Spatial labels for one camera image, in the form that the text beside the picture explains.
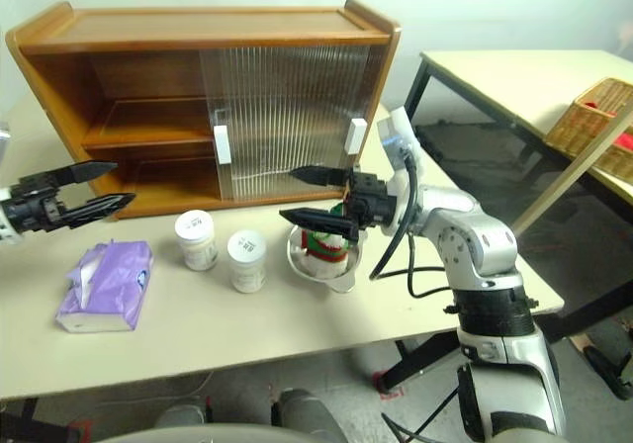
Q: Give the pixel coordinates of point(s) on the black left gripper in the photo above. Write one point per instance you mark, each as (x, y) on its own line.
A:
(34, 205)

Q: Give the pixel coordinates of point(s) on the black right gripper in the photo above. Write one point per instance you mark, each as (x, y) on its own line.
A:
(371, 201)

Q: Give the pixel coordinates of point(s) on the ribbed clear sliding door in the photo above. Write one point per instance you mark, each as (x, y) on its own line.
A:
(222, 146)
(355, 136)

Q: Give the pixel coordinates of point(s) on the silver metal bowl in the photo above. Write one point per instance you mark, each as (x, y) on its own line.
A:
(341, 277)

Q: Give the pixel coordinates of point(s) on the purple tissue pack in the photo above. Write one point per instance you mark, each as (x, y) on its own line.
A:
(118, 280)

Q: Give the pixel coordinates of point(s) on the white plastic bottle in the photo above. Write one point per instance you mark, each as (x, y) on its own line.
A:
(198, 245)
(247, 265)

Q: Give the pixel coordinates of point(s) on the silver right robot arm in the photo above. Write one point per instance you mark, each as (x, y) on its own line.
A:
(475, 245)

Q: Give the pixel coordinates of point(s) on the brown wooden cabinet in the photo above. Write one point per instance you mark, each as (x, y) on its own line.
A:
(198, 30)

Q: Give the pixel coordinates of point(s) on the black table leg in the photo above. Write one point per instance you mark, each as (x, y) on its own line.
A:
(420, 359)
(29, 423)

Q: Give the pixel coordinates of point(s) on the grey rounded shape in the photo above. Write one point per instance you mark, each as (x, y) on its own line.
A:
(311, 413)
(180, 413)

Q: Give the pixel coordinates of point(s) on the light wooden slat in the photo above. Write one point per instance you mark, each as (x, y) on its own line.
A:
(573, 171)

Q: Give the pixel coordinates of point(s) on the woven wicker basket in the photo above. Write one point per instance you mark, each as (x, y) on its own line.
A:
(578, 126)

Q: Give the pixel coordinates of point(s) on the red cloth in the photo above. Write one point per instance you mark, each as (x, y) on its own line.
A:
(627, 142)

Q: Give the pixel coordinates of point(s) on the black chair base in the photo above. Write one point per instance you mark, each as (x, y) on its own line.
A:
(608, 369)

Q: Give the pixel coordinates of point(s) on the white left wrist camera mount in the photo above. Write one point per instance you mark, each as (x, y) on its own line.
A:
(6, 230)

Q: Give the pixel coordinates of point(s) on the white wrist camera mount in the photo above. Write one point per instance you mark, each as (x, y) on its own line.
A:
(395, 131)
(6, 230)

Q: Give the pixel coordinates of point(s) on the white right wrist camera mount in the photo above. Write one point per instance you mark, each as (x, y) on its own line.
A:
(395, 131)

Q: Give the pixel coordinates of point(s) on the beige table black frame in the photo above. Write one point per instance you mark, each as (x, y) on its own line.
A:
(519, 82)

